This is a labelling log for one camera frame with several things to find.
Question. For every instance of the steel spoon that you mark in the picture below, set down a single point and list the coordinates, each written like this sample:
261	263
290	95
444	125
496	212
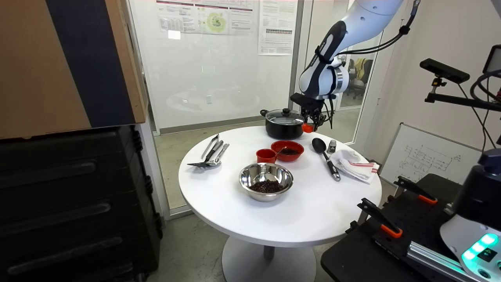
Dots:
220	154

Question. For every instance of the cardboard box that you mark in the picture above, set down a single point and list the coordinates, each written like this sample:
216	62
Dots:
70	62

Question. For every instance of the red tomato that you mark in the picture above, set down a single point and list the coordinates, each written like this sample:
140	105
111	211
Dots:
307	128

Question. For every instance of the red bowl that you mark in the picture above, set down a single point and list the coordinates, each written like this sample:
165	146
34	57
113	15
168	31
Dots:
287	150

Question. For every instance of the tall wall poster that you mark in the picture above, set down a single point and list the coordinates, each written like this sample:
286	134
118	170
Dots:
277	27

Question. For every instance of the steel bowl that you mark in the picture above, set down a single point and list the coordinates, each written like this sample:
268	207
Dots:
266	174

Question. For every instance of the heap of dark beans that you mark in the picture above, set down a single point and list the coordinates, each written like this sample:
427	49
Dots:
267	187

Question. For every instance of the camera on mount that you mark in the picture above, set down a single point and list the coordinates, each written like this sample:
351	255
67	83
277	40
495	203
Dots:
444	70

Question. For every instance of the office chair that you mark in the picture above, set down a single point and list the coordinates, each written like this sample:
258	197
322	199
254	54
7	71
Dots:
358	76

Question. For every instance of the black ladle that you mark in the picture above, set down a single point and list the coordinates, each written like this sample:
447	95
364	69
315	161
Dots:
319	145

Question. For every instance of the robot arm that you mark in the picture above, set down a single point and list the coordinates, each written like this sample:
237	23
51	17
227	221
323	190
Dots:
364	19

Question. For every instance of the black cooking pot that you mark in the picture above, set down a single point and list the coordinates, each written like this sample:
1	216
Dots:
282	131

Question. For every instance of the steel tongs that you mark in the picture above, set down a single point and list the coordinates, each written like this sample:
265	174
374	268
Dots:
210	145

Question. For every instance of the black slotted spatula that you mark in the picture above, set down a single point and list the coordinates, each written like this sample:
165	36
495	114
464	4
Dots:
203	163

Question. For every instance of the red cup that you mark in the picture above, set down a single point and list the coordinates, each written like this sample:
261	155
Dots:
266	156

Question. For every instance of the wide wall poster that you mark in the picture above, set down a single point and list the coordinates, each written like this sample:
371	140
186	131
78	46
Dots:
205	15

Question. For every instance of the small grey shaker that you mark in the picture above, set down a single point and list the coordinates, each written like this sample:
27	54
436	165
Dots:
332	147

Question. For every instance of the white towel with red stripes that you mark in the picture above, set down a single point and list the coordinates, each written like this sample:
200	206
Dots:
354	164

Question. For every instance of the glass pot lid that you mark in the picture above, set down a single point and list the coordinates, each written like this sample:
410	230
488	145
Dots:
285	117

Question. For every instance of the stack of black cases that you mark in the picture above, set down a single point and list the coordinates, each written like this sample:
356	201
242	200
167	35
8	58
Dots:
70	203

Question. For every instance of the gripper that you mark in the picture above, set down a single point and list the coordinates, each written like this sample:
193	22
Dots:
309	102

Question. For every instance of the black clamp with orange tip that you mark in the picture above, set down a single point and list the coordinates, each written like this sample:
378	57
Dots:
377	217
415	190

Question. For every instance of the whiteboard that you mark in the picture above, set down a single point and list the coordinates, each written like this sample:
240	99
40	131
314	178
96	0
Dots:
426	156

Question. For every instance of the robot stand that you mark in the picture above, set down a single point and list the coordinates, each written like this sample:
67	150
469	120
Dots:
415	211

